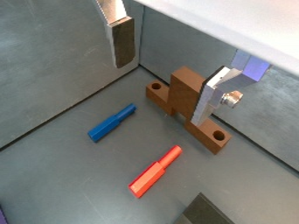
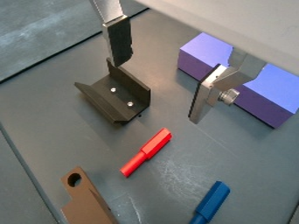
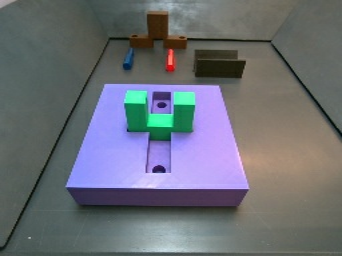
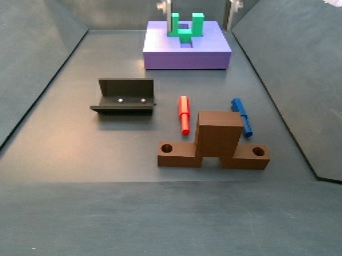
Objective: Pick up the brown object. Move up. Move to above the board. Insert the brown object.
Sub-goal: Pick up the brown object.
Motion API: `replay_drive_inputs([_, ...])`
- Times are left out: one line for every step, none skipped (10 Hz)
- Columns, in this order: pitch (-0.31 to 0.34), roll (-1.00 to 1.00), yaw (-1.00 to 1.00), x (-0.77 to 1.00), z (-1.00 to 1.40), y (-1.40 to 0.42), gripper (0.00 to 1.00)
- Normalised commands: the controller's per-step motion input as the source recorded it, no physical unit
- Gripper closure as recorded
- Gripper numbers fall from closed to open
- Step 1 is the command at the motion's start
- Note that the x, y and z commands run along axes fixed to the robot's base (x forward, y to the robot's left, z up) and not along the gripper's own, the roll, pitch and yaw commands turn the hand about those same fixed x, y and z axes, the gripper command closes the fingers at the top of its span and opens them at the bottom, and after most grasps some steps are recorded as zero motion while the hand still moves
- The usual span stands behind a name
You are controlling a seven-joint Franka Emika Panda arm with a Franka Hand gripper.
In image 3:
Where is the brown T-shaped block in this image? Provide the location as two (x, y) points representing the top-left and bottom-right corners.
(130, 11), (187, 49)

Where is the purple base board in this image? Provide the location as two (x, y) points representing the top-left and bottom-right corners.
(67, 84), (249, 206)

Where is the green U-shaped block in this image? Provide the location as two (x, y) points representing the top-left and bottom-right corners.
(124, 90), (197, 141)

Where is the red peg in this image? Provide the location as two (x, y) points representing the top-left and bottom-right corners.
(166, 49), (175, 72)

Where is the blue peg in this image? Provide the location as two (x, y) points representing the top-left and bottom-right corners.
(123, 48), (134, 70)

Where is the black U-shaped bracket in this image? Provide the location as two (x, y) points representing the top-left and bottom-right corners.
(194, 50), (246, 78)

